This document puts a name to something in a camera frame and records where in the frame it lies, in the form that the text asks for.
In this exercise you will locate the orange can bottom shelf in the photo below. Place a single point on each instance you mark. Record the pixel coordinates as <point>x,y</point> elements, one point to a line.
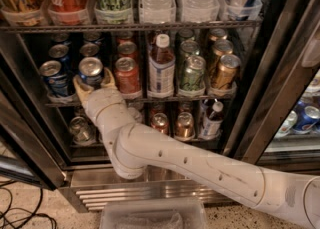
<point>184,126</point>

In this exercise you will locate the clear plastic bin on floor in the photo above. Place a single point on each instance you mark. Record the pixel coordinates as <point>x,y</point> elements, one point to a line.
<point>175,213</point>

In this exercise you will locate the tea bottle bottom shelf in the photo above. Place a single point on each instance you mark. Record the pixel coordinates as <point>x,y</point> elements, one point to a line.
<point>212,121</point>

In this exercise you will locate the top wire shelf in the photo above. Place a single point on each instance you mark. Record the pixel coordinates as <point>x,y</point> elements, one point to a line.
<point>4,27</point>

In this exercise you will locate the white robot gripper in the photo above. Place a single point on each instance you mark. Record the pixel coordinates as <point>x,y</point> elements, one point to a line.
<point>102,102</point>

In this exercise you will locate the blue pepsi can middle left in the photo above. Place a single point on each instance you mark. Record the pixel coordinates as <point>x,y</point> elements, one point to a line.
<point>60,52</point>

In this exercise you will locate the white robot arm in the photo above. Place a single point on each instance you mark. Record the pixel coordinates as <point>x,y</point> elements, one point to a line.
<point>132,146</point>

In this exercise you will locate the green can bottom left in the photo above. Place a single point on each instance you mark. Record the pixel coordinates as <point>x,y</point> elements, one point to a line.
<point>83,133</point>

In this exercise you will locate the red coke can front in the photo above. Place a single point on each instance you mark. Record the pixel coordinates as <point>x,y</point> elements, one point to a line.
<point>127,75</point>

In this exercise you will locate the pepsi can right fridge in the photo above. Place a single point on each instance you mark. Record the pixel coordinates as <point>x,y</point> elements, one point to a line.
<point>307,117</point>

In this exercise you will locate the iced tea bottle middle shelf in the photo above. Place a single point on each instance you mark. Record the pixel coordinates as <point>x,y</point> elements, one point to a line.
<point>161,65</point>

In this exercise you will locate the red coke can middle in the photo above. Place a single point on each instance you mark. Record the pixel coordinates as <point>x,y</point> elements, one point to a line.
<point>128,49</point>

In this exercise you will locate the red can bottom shelf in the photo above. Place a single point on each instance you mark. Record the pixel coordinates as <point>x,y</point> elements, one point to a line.
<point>159,121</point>

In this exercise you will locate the gold can front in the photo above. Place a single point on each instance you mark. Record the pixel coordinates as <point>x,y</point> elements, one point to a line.
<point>225,72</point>

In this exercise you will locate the green lacroix can middle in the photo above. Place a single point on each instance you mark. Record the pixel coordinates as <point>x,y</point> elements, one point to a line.
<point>188,48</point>

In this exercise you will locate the blue pepsi can front left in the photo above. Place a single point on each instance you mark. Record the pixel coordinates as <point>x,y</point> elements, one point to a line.
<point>56,78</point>

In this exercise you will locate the red coke can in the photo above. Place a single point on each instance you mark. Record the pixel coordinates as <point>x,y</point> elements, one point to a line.
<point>127,75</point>
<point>128,49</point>

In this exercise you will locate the blue pepsi can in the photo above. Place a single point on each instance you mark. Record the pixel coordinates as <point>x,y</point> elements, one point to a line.
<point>89,50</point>
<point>56,78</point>
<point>91,71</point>
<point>60,52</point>

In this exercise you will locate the wire shelf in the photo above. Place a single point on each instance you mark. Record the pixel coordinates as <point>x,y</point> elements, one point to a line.
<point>4,27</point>
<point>149,100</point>

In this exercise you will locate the middle wire shelf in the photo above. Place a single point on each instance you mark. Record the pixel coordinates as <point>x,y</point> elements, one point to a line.
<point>149,100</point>

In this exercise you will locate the gold can middle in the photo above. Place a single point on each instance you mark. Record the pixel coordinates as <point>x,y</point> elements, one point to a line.
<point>221,47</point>

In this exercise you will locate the open glass fridge door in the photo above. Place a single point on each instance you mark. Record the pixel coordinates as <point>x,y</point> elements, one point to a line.
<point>36,134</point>

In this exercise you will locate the steel fridge bottom grille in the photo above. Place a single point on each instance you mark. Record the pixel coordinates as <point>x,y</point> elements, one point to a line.
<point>90,190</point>

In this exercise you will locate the green lacroix can front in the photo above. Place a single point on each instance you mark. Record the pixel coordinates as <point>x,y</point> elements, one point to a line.
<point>192,73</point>

